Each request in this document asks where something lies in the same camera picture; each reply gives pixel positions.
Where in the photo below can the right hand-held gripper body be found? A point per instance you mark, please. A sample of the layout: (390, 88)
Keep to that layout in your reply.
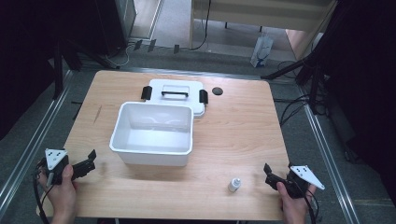
(303, 179)

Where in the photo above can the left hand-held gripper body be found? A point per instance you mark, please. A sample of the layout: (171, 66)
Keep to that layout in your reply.
(55, 158)

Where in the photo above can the person's right hand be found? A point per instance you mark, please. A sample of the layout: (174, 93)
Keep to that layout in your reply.
(292, 205)

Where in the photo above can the person's left hand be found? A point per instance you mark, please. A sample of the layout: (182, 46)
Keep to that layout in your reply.
(62, 194)

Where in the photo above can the small white bottle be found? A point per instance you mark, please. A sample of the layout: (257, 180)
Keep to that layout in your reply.
(234, 184)

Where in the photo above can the white plastic storage box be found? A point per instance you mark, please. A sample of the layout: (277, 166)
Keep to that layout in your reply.
(152, 132)

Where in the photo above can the black metal stand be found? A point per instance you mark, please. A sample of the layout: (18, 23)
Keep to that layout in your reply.
(58, 67)
(313, 73)

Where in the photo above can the black round table grommet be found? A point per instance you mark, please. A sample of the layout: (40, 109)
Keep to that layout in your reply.
(217, 91)

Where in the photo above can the white paper bag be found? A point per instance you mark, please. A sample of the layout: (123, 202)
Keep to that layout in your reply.
(261, 51)

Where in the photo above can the pale wooden bench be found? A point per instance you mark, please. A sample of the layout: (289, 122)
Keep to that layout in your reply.
(264, 12)

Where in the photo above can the metal floor rail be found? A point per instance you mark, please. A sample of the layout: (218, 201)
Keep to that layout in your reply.
(330, 161)
(29, 149)

